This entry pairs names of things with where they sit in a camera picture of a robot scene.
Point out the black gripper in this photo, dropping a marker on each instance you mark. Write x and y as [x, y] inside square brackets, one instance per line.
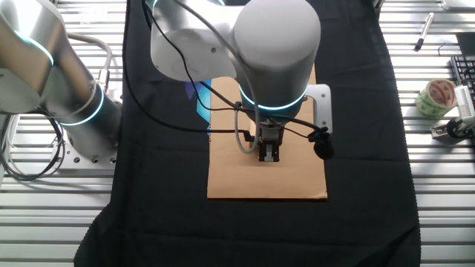
[271, 135]

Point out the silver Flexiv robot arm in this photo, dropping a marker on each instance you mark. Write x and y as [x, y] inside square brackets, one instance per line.
[274, 55]

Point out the brown cardboard sheet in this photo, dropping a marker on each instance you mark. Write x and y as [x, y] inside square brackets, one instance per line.
[230, 178]

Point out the black cloth with blue print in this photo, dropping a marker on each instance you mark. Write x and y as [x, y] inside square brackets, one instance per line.
[167, 185]

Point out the clear packing tape roll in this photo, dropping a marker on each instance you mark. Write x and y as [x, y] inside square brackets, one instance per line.
[423, 104]

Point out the small allen key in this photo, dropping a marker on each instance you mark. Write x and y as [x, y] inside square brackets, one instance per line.
[439, 50]

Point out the black and silver marker pen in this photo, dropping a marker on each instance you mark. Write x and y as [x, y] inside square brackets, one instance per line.
[425, 29]

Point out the black keyboard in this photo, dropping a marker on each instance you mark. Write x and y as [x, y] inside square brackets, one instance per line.
[464, 68]

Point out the clear plastic film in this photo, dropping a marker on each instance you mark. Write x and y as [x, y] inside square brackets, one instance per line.
[92, 16]

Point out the black box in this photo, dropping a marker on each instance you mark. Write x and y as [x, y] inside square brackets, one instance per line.
[465, 44]

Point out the grey flat device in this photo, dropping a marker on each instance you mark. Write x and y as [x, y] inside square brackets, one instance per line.
[458, 4]

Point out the silver wrist camera mount plate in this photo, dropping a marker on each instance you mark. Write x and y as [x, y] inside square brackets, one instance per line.
[326, 107]

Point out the metal camera bracket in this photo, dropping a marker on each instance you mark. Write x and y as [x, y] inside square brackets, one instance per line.
[439, 131]

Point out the silver camera on stand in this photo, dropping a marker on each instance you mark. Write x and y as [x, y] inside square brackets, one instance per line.
[465, 102]

